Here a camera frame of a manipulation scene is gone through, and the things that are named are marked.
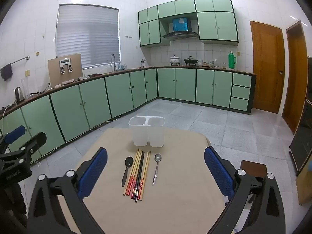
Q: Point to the silver metal spoon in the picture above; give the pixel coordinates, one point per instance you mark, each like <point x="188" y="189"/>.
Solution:
<point x="158" y="157"/>

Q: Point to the brown wooden box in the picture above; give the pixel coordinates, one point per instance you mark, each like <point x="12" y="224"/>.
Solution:
<point x="306" y="187"/>

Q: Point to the green wall cabinets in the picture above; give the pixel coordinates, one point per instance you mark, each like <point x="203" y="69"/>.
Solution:
<point x="217" y="26"/>

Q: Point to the green base cabinets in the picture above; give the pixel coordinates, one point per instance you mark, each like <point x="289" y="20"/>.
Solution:
<point x="185" y="85"/>

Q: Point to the brown wooden door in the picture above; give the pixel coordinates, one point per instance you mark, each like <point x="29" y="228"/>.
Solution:
<point x="267" y="65"/>
<point x="296" y="78"/>

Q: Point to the range hood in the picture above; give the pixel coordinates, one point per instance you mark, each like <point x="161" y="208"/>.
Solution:
<point x="180" y="34"/>

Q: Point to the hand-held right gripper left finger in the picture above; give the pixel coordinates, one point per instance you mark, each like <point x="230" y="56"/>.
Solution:
<point x="93" y="170"/>

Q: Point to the black wok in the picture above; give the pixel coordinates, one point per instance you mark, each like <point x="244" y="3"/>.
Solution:
<point x="190" y="61"/>

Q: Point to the white cooking pot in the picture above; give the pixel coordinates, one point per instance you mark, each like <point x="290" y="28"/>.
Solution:
<point x="174" y="60"/>

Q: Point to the green thermos jug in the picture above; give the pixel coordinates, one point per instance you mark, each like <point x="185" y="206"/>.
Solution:
<point x="232" y="61"/>

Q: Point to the white window blind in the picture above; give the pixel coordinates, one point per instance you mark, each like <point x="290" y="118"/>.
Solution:
<point x="87" y="36"/>

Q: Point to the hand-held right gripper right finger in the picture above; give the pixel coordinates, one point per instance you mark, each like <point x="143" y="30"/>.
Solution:
<point x="217" y="168"/>

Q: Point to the brown stool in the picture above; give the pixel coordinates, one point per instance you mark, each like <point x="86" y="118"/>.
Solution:
<point x="253" y="167"/>

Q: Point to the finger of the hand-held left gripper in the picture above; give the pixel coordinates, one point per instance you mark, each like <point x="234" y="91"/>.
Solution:
<point x="33" y="141"/>
<point x="14" y="131"/>

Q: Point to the clear glass pitcher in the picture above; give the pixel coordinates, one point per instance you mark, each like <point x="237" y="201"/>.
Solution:
<point x="26" y="87"/>

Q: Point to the black plastic spoon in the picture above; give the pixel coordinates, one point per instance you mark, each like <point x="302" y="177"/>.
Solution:
<point x="129" y="161"/>

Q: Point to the metal towel rail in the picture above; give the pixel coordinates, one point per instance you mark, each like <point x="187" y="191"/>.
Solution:
<point x="19" y="60"/>

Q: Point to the silver metal bracket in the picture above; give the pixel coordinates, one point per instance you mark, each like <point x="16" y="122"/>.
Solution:
<point x="65" y="64"/>

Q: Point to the chrome sink faucet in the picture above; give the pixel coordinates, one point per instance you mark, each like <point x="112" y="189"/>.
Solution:
<point x="113" y="58"/>

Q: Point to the wooden cutting board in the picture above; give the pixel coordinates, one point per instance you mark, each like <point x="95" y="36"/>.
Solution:
<point x="53" y="73"/>

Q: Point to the black chopstick silver band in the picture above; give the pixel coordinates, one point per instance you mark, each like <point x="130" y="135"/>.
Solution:
<point x="139" y="175"/>

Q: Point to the white two-compartment utensil holder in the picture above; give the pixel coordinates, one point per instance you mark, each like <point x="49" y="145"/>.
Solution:
<point x="156" y="134"/>

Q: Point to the steel electric kettle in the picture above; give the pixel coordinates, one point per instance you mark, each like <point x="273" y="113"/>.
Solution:
<point x="19" y="94"/>

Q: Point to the dark hanging towel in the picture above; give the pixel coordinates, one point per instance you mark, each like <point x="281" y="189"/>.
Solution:
<point x="6" y="72"/>

